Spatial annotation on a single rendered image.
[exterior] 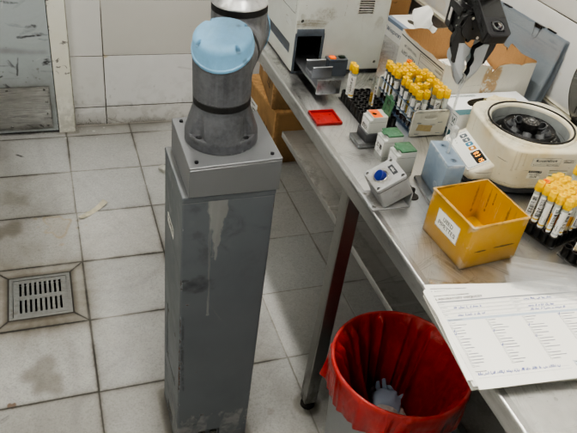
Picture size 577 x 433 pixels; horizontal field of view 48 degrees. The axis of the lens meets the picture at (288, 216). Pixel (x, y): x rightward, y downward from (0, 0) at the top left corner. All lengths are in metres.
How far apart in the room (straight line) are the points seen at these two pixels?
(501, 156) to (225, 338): 0.78
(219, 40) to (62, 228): 1.57
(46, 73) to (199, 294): 1.84
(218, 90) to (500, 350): 0.68
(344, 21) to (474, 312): 0.98
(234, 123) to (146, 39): 1.91
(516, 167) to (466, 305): 0.43
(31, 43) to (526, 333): 2.45
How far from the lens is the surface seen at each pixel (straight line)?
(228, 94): 1.26
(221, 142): 1.29
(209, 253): 1.42
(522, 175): 1.51
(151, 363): 2.14
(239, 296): 1.54
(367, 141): 1.55
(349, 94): 1.72
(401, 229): 1.31
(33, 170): 3.01
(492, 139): 1.51
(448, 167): 1.36
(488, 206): 1.36
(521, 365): 1.11
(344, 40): 1.88
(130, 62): 3.20
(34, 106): 3.20
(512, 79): 1.84
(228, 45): 1.23
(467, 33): 1.31
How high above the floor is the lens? 1.64
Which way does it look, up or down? 37 degrees down
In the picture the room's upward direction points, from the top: 8 degrees clockwise
